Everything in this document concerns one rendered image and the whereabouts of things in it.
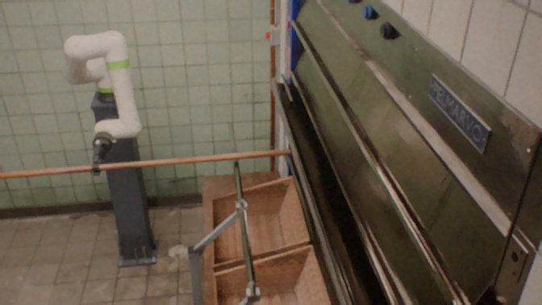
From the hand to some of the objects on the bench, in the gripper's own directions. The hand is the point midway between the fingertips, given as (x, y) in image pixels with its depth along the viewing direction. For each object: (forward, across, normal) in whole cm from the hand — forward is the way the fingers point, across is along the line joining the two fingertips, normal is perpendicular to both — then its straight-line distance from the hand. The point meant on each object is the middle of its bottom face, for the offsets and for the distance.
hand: (96, 167), depth 229 cm
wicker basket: (-2, +62, -73) cm, 96 cm away
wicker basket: (+57, +61, -72) cm, 110 cm away
